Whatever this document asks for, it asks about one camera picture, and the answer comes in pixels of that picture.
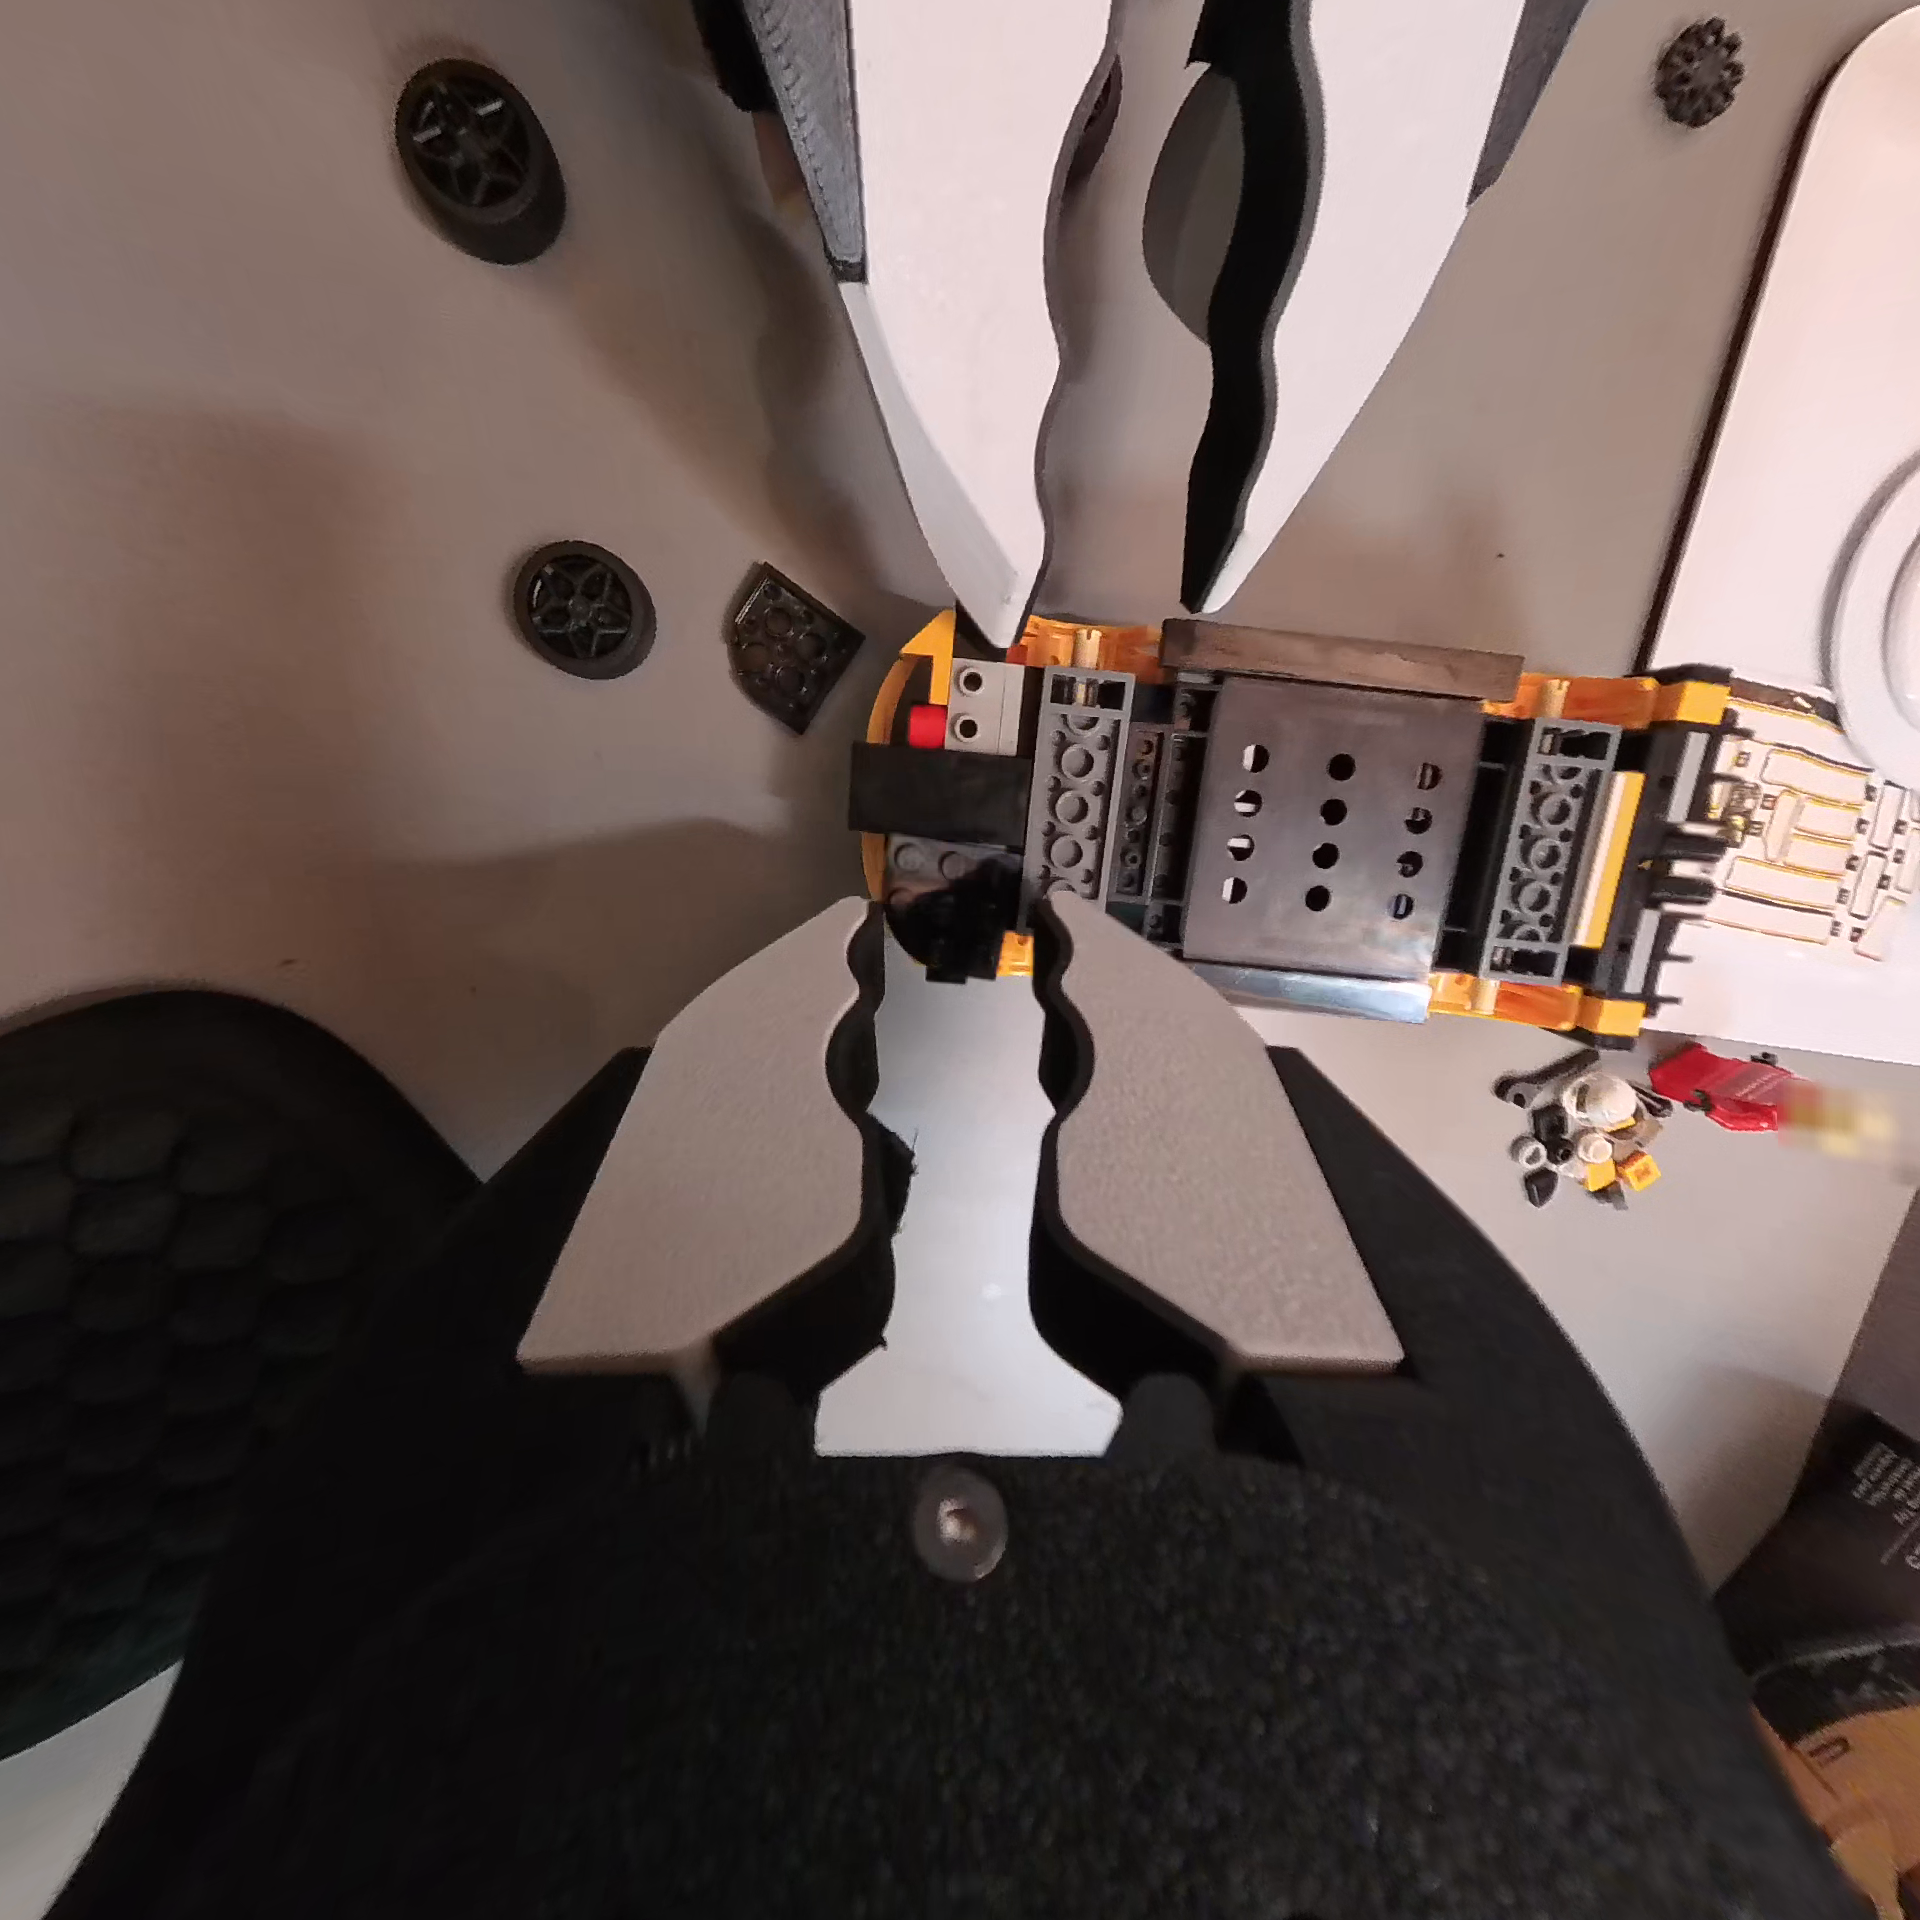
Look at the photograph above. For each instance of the orange lego car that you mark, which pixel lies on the orange lego car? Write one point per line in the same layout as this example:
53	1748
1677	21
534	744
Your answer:
1321	809

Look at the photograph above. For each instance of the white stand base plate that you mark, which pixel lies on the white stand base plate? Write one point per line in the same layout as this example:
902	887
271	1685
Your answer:
1771	452

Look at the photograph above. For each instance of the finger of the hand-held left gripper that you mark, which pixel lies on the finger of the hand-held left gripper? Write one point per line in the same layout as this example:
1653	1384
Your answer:
961	270
1381	224

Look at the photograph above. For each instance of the black lego wheel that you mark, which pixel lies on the black lego wheel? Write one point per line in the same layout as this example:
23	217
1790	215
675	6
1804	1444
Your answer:
586	609
481	159

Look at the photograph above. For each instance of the black mesh chair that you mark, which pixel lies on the black mesh chair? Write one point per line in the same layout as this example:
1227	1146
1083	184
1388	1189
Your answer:
150	1277

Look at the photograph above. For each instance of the black quarter-round lego plate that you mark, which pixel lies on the black quarter-round lego plate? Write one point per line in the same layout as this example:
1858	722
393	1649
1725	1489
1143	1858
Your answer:
961	917
796	648

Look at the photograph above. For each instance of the lego sticker sheet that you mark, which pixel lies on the lego sticker sheet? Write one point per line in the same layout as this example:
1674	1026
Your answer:
1815	839

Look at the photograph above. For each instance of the pile of small lego parts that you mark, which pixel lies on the pile of small lego parts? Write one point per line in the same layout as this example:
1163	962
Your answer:
1582	1132

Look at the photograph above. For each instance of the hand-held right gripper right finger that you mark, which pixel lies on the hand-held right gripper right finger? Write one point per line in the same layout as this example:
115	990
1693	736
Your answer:
1214	1200

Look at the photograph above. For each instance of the black lego gear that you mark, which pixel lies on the black lego gear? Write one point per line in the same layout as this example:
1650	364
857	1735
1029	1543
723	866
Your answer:
1699	71

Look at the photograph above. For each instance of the black lego box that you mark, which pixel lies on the black lego box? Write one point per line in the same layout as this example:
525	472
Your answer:
1845	1529

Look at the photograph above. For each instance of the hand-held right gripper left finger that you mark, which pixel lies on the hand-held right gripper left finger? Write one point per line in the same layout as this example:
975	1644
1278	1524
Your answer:
706	1185

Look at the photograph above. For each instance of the red lego piece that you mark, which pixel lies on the red lego piece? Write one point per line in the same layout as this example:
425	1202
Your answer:
1718	1089

